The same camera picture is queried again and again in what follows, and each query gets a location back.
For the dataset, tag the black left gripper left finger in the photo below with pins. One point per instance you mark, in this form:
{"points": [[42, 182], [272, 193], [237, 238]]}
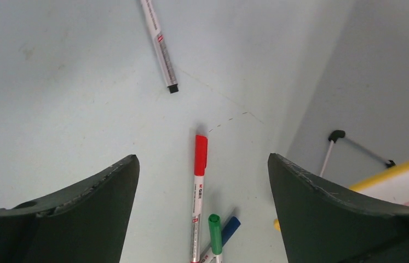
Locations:
{"points": [[84, 222]]}

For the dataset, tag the blue marker pen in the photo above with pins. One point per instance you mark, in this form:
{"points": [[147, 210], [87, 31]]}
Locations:
{"points": [[232, 224]]}

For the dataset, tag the red marker pen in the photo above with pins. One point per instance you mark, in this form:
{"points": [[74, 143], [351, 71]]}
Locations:
{"points": [[200, 162]]}

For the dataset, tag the black marker pen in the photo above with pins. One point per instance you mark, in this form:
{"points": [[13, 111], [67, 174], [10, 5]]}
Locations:
{"points": [[159, 46]]}

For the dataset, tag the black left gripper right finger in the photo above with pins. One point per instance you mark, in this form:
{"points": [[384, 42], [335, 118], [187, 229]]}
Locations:
{"points": [[376, 240]]}

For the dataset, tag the whiteboard with orange frame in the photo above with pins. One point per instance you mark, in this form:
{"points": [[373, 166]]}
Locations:
{"points": [[400, 181]]}

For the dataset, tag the green marker pen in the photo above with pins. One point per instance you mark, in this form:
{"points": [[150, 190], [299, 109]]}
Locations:
{"points": [[214, 222]]}

